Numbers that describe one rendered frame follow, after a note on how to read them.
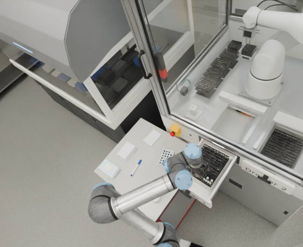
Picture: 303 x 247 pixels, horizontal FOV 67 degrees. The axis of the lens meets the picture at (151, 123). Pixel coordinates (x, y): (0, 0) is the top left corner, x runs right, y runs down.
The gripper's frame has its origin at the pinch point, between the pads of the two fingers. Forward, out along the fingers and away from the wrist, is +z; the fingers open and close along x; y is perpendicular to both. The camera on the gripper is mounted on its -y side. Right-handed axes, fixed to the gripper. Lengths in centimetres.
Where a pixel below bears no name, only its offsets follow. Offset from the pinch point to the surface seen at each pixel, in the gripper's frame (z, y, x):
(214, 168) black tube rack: 9.0, 3.7, 10.0
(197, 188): 11.6, 1.6, -5.7
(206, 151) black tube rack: 6.2, -5.6, 16.5
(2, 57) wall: 52, -421, -5
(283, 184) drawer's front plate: 7.4, 39.4, 22.4
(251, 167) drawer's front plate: 6.0, 21.8, 21.9
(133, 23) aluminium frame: -74, -42, 26
